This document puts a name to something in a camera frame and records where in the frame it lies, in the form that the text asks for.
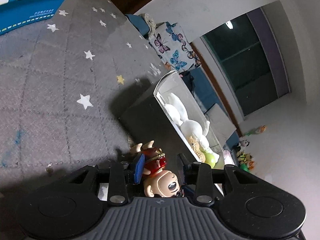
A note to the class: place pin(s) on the grey star table mat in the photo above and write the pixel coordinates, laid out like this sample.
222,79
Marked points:
64,84

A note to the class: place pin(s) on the blue sofa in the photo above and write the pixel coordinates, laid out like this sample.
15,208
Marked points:
205,95

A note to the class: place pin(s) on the grey cushion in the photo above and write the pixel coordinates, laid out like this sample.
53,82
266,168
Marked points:
220,123

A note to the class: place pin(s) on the pink tissue pack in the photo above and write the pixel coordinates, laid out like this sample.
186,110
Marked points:
227,158

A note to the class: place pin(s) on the butterfly pattern pillow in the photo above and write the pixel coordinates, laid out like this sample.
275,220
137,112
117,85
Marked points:
173,49

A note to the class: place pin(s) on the dark window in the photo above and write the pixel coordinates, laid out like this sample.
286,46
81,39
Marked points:
249,56

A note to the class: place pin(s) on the tan peanut toy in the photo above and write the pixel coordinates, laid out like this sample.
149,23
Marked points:
196,148

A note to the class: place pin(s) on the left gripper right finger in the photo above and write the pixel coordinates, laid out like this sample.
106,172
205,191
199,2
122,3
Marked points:
194,172

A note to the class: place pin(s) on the black backpack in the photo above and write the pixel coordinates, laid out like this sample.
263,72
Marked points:
188,79

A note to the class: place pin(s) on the panda plush toy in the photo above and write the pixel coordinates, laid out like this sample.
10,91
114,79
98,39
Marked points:
241,146

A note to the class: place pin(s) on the beige folded blanket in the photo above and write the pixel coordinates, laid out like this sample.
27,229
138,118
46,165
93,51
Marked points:
150,23

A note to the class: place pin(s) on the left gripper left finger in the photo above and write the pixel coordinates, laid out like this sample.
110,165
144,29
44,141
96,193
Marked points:
132,169

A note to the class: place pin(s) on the white cardboard box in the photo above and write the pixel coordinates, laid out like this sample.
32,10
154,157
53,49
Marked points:
148,120

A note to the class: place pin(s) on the white plush rabbit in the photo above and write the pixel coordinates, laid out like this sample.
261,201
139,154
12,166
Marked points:
189,128

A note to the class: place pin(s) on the blue yellow tissue box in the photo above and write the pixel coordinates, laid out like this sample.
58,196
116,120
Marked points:
17,13

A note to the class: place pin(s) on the yellow orange plush toys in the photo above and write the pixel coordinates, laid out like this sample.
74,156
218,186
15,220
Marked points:
246,161

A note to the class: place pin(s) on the red black doll figure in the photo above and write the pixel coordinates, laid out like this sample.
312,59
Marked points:
157,180

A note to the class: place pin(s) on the green apple toy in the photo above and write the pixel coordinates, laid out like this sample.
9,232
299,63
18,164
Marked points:
211,158

